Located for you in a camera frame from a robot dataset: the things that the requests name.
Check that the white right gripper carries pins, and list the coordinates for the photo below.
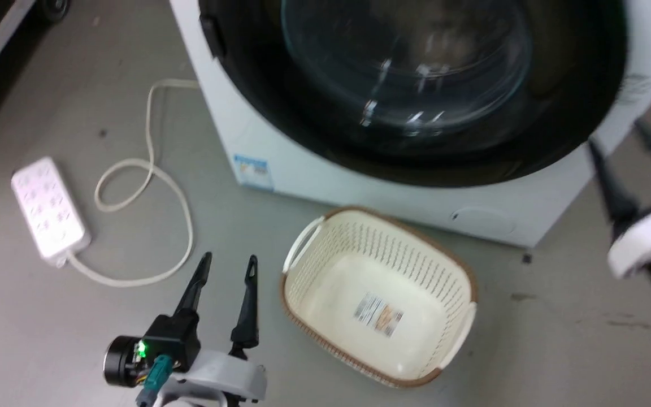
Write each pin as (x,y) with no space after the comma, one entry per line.
(650,237)

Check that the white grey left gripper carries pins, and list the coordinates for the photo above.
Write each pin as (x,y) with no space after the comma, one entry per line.
(229,376)

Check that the black round glass washer door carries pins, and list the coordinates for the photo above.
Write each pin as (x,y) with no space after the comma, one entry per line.
(577,85)

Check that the white front-load washing machine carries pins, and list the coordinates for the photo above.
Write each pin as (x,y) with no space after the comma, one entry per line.
(359,189)

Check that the cream brown-rimmed laundry basket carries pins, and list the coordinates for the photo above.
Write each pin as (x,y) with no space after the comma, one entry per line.
(331,297)

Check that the blue white energy sticker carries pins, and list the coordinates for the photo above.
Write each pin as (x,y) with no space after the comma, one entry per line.
(254,171)

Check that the barcode label sticker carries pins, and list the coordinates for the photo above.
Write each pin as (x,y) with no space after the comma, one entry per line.
(378,314)

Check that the round white drain filter cover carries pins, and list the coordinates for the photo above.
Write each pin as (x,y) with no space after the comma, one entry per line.
(484,221)

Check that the white power strip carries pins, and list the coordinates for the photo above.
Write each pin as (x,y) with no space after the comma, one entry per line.
(48,209)

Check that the black caster wheel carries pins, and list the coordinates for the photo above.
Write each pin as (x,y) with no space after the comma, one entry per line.
(55,7)

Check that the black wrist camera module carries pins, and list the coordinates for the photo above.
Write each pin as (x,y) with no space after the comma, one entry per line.
(170,342)

